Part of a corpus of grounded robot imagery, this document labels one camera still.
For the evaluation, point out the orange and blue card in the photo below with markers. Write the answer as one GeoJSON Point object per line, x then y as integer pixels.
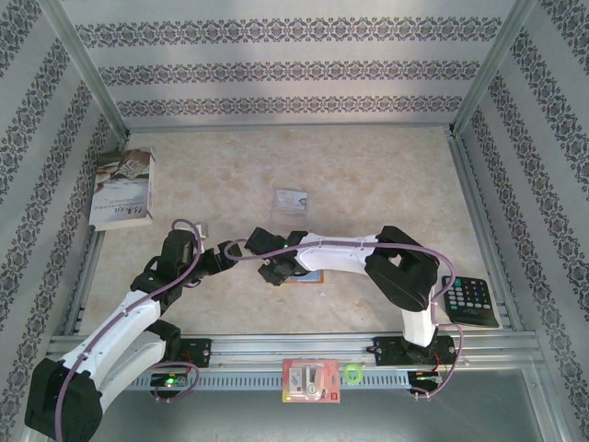
{"type": "Point", "coordinates": [313, 276]}

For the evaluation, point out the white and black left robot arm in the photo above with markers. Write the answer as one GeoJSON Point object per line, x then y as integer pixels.
{"type": "Point", "coordinates": [124, 327]}

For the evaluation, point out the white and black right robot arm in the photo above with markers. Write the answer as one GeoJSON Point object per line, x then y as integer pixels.
{"type": "Point", "coordinates": [331, 260]}

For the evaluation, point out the paperback book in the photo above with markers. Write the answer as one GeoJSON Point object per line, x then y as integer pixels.
{"type": "Point", "coordinates": [122, 193]}

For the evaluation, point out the red blister pack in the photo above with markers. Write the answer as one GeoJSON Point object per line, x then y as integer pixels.
{"type": "Point", "coordinates": [310, 380]}

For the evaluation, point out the circuit board with green light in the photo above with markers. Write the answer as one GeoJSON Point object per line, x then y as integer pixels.
{"type": "Point", "coordinates": [170, 380]}

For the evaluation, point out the small circuit board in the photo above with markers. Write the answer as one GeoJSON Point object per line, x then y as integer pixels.
{"type": "Point", "coordinates": [425, 378]}

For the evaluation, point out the black calculator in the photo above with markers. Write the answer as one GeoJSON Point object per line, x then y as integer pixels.
{"type": "Point", "coordinates": [469, 299]}

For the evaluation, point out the aluminium mounting rail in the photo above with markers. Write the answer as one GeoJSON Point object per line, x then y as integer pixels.
{"type": "Point", "coordinates": [285, 345]}

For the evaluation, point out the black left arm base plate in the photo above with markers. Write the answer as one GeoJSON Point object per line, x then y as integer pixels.
{"type": "Point", "coordinates": [202, 352]}

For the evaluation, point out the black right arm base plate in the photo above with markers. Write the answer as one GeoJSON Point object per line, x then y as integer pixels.
{"type": "Point", "coordinates": [386, 350]}

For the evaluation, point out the aluminium frame post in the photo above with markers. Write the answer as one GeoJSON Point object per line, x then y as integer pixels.
{"type": "Point", "coordinates": [83, 64]}
{"type": "Point", "coordinates": [492, 64]}

